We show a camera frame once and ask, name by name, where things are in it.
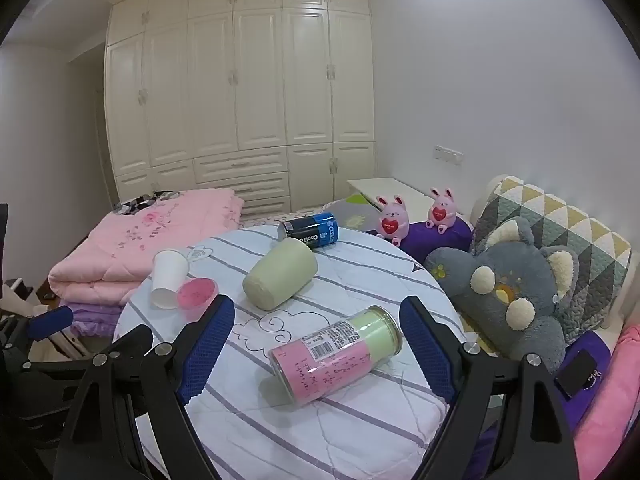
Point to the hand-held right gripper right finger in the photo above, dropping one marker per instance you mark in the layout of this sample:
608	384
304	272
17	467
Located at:
427	350

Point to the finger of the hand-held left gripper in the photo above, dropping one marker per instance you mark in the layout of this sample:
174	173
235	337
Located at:
50	322

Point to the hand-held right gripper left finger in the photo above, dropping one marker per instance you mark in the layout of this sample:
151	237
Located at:
210	345

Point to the pink and green glass cup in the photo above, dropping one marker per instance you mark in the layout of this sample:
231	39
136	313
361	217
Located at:
335	355

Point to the small pink cup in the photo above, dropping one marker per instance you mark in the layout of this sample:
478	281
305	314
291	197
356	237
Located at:
196	294

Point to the white paper cup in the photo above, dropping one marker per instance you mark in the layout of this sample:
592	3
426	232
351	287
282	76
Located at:
167	277

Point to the pale green cup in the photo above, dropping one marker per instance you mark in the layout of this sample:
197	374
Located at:
280	280

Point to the folded purple blanket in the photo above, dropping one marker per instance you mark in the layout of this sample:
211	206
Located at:
95	317

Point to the purple cushion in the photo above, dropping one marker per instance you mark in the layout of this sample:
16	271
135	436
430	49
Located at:
440	240

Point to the grey koala plush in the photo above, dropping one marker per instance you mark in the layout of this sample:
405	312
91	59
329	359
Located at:
525	280

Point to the folded pink quilt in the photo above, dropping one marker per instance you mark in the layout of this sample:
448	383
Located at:
150	240

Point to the pink rabbit toy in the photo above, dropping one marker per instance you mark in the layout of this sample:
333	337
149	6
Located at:
441	212
392	220

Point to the black and white patterned cloth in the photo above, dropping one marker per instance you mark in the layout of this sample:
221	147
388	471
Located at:
137	202

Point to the blue and black can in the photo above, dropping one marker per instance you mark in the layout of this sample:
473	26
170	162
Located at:
310	230

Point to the grey and green blanket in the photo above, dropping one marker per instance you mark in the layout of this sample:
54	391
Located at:
350	212

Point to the white bedside table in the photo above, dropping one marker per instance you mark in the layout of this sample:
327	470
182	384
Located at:
400	192

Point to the purple cloth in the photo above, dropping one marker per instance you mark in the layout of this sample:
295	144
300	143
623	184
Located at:
605	360

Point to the triangle patterned quilted pillow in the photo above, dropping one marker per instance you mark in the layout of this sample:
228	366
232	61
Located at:
575	230

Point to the pink pillow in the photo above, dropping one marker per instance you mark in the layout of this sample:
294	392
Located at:
615	410

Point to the cream white wardrobe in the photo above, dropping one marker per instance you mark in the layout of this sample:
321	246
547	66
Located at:
240	85

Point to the white wall socket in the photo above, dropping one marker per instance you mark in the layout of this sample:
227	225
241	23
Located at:
447	155

